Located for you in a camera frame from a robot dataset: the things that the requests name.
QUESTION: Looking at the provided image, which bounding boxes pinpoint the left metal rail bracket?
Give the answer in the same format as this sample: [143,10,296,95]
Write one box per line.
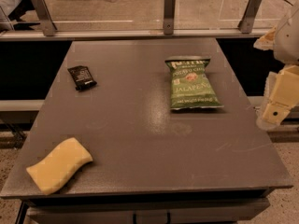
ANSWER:
[31,0,57,36]

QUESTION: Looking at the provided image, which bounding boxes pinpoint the right metal rail bracket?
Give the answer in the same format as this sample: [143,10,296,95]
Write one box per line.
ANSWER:
[237,0,263,34]

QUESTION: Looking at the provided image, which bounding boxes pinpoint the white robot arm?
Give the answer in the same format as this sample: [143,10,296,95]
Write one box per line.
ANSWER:
[253,2,299,131]

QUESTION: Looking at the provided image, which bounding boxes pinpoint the green jalapeno chip bag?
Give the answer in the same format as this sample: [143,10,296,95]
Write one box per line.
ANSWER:
[165,56,222,110]

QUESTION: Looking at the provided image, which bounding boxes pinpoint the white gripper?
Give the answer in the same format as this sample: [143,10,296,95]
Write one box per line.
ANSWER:
[256,65,299,131]

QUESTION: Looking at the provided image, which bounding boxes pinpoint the yellow sponge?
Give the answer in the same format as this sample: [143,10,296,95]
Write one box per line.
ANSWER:
[26,137,93,195]

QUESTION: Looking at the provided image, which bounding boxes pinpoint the middle metal rail bracket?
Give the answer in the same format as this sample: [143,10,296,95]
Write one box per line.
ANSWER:
[163,0,176,35]

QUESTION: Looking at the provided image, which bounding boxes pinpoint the metal guard rail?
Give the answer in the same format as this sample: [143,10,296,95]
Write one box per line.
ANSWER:
[0,28,269,41]

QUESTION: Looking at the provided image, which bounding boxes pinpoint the metal rail bracket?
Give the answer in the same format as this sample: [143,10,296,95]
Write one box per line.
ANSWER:
[237,0,263,34]
[31,0,57,36]
[163,0,176,35]

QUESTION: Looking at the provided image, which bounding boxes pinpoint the black rxbar chocolate bar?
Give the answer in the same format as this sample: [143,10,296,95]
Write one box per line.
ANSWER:
[68,65,97,91]

